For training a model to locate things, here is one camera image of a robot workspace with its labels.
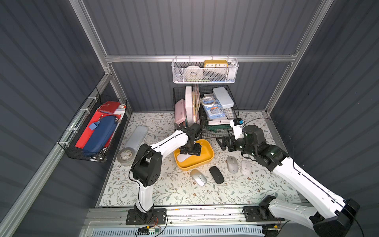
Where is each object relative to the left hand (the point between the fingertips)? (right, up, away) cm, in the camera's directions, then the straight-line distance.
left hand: (194, 154), depth 89 cm
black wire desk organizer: (+13, +15, +8) cm, 21 cm away
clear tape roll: (+9, +34, +7) cm, 36 cm away
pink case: (-10, +27, +14) cm, 32 cm away
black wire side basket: (-53, +12, -27) cm, 61 cm away
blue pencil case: (-44, +14, -20) cm, 50 cm away
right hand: (+16, +10, -16) cm, 24 cm away
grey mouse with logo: (+23, -6, 0) cm, 24 cm away
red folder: (-48, +27, -8) cm, 55 cm away
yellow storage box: (+8, -2, +7) cm, 11 cm away
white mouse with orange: (-8, -3, +4) cm, 10 cm away
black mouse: (+13, -12, -4) cm, 18 cm away
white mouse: (+31, -8, -2) cm, 32 cm away
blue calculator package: (+12, +26, +2) cm, 29 cm away
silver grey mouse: (+2, -13, -4) cm, 14 cm away
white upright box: (-3, +29, 0) cm, 30 cm away
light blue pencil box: (+20, +36, +8) cm, 42 cm away
